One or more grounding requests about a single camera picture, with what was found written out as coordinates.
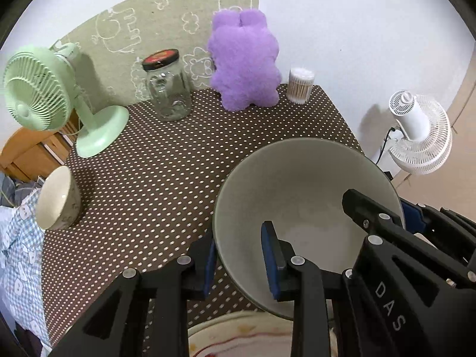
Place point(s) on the yellow flower plate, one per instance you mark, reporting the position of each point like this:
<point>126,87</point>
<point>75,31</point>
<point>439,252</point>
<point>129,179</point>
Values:
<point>223,323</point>

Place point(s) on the blue checkered blanket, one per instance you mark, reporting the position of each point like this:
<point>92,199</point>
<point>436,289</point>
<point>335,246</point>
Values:
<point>18,267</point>

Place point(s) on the green printed wall cloth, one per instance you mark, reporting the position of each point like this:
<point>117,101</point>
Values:
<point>167,15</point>

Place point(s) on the purple plush toy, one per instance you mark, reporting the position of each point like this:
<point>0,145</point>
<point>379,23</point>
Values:
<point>243,63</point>

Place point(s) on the glass jar with dark lid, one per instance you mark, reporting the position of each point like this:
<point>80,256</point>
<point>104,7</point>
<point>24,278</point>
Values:
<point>169,89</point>

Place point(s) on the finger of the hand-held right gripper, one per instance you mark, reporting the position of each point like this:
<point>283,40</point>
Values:
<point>409,286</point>
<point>412,215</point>

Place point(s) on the grey cloth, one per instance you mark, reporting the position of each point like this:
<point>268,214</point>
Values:
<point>11,189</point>

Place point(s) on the large grey bowl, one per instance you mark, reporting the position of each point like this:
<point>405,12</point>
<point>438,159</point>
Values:
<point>305,186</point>

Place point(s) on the wooden chair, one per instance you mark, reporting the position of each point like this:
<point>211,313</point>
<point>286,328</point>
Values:
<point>22,156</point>

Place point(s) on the cotton swab container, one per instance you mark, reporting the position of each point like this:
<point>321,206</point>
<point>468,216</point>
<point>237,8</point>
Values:
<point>300,87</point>

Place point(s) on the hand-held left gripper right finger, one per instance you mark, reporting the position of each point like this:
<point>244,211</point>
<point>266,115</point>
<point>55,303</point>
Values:
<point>268,256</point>

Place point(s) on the white clip fan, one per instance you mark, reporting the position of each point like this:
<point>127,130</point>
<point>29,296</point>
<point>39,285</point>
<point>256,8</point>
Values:
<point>424,137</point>

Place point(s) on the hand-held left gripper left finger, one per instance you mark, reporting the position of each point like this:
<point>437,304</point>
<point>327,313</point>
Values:
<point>210,264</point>

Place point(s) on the green desk fan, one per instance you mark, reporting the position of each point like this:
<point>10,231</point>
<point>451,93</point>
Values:
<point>37,89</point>

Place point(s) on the small cream floral bowl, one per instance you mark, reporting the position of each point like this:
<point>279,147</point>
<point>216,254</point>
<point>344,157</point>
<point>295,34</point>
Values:
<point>52,200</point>

